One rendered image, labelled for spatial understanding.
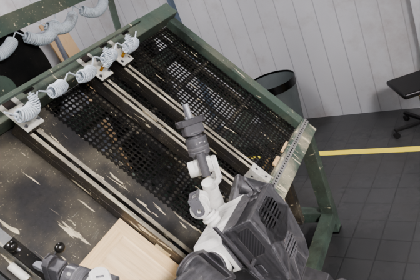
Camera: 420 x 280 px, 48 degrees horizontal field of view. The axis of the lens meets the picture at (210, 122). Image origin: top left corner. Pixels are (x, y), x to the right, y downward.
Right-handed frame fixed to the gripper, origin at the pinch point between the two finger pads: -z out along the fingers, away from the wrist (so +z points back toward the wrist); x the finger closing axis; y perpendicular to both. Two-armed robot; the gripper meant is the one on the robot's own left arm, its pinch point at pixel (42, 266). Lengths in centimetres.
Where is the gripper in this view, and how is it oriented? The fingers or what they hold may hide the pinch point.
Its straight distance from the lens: 175.3
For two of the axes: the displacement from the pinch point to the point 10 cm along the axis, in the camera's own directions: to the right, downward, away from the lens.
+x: 0.3, 8.6, 5.0
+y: 4.0, -4.7, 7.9
